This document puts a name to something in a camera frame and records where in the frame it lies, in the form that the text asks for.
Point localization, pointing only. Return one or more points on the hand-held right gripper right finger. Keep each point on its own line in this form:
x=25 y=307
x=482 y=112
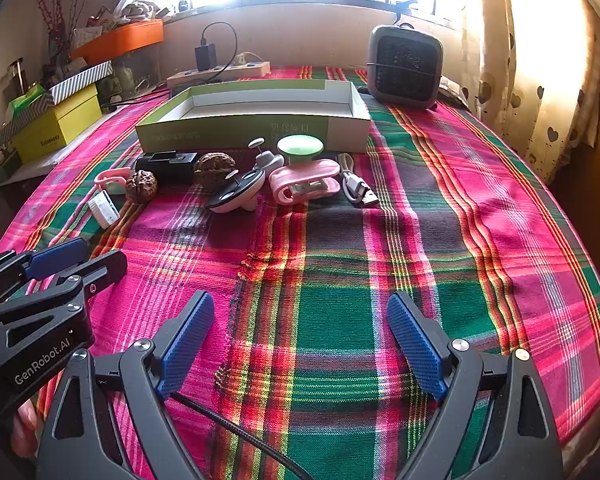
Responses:
x=415 y=345

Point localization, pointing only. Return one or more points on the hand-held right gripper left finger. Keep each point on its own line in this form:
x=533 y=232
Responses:
x=187 y=345

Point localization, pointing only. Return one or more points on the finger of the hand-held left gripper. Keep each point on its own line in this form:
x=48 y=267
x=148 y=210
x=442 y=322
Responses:
x=55 y=257
x=105 y=265

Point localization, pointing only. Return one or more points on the brown walnut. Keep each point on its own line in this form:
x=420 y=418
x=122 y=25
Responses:
x=215 y=166
x=141 y=186

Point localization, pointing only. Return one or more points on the pink plastic clip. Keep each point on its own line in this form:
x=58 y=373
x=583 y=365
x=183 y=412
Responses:
x=107 y=176

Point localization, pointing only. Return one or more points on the black rectangular device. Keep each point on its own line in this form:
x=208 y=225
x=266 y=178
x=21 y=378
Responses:
x=172 y=169

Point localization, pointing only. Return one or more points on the black round gadget white dots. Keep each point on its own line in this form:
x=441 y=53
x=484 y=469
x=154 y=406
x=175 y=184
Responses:
x=235 y=187

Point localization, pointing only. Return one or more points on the white round knob gadget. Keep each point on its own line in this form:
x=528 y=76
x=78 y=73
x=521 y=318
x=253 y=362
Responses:
x=267 y=160

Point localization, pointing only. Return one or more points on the green white cardboard box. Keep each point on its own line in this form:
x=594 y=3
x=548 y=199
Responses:
x=260 y=127

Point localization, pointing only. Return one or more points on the green domed round gadget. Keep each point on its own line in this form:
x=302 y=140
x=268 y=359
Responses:
x=300 y=145

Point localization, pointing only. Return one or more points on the person's left hand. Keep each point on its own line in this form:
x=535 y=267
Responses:
x=22 y=430

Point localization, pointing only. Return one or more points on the plaid cloth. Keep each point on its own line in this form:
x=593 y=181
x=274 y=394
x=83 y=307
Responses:
x=330 y=260

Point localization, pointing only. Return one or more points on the yellow green box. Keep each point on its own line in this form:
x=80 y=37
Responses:
x=55 y=130

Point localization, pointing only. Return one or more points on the green packet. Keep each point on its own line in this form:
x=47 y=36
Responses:
x=27 y=97

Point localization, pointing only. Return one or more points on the striped box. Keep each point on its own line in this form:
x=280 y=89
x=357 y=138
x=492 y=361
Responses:
x=80 y=77

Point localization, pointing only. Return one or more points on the orange tray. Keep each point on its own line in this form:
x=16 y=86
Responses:
x=125 y=37

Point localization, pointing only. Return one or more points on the black charger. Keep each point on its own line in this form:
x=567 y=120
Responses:
x=206 y=56

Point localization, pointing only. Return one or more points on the white power strip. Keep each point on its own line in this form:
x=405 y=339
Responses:
x=240 y=71

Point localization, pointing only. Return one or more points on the red dried branches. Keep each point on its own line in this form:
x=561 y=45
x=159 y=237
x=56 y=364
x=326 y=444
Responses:
x=55 y=10

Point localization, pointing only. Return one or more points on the white plug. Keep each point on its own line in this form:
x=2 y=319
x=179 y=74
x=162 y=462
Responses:
x=242 y=59

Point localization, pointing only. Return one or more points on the white plastic bag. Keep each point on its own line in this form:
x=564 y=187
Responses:
x=135 y=2

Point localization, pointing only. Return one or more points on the grey fan heater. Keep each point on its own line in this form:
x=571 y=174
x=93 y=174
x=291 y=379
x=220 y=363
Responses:
x=405 y=65

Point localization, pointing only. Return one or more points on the heart print curtain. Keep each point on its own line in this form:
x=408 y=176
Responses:
x=530 y=60

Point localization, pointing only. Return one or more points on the black hook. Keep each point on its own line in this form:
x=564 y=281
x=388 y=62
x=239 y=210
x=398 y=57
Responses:
x=404 y=7

